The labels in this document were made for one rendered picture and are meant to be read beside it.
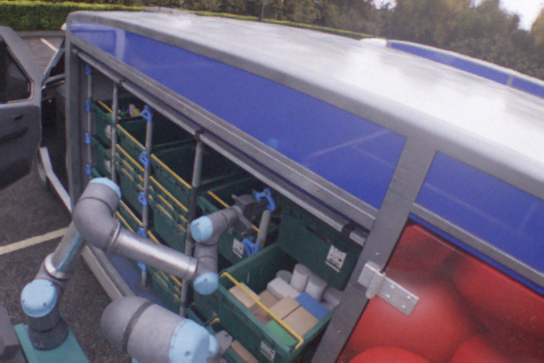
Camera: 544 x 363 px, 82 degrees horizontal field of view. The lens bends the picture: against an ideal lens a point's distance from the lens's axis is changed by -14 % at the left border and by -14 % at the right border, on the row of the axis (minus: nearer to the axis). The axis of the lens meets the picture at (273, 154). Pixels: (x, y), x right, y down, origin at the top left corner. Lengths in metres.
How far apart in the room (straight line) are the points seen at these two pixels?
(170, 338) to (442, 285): 0.64
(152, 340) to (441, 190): 0.69
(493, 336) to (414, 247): 0.29
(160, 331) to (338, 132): 0.64
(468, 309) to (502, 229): 0.22
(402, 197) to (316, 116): 0.32
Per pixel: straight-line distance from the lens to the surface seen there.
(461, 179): 0.86
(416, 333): 1.07
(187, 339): 0.72
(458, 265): 0.92
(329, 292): 1.55
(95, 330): 3.33
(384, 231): 0.97
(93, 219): 1.08
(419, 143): 0.87
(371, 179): 0.94
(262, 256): 1.49
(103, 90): 2.96
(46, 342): 1.48
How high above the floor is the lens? 2.67
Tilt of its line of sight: 25 degrees down
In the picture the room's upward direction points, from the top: 13 degrees clockwise
